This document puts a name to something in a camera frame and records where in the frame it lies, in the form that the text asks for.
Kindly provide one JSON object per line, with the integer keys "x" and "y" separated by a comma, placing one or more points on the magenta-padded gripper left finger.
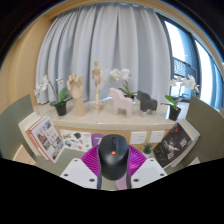
{"x": 78, "y": 171}

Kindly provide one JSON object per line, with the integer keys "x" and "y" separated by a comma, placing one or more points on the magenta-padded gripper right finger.
{"x": 148, "y": 171}

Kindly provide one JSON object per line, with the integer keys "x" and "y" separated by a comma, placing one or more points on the black computer mouse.
{"x": 113, "y": 156}

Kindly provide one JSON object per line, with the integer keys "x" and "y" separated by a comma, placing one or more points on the small succulent in white pot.
{"x": 147, "y": 148}

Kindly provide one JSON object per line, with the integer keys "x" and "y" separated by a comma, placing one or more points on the white illustrated sticker sheet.
{"x": 76, "y": 140}

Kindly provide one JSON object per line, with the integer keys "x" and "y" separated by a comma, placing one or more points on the round purple number sign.
{"x": 96, "y": 140}

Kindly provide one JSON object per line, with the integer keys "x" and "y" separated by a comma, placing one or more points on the black cover book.
{"x": 173, "y": 145}

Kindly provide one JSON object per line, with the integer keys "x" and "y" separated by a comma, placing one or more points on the red-edged picture magazine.
{"x": 46, "y": 136}

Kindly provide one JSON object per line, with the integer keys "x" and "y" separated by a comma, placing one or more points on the light wooden shelf ledge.
{"x": 100, "y": 121}

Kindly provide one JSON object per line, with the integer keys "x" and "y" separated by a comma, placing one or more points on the white book stack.
{"x": 193, "y": 131}
{"x": 26, "y": 123}

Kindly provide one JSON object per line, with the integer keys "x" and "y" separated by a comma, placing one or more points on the white orchid in black pot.
{"x": 174, "y": 113}
{"x": 120, "y": 74}
{"x": 61, "y": 108}

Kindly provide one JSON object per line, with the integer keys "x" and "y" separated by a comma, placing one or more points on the dark grey wooden horse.
{"x": 146, "y": 101}

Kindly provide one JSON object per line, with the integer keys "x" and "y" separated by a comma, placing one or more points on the green felt desk partition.
{"x": 208, "y": 133}
{"x": 13, "y": 126}

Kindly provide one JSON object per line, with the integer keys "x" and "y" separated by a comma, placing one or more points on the pink wooden horse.
{"x": 120, "y": 103}

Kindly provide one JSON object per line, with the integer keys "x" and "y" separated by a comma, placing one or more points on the wooden hand model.
{"x": 76, "y": 90}

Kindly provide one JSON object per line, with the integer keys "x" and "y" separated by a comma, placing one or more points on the wooden mannequin figure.
{"x": 97, "y": 75}

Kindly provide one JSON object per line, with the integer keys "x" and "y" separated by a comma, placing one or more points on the dark-framed window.
{"x": 203, "y": 66}

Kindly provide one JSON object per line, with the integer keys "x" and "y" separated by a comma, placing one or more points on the light grey curtain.
{"x": 100, "y": 40}

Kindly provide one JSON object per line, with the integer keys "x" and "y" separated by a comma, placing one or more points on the white wall socket plate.
{"x": 138, "y": 137}
{"x": 156, "y": 136}

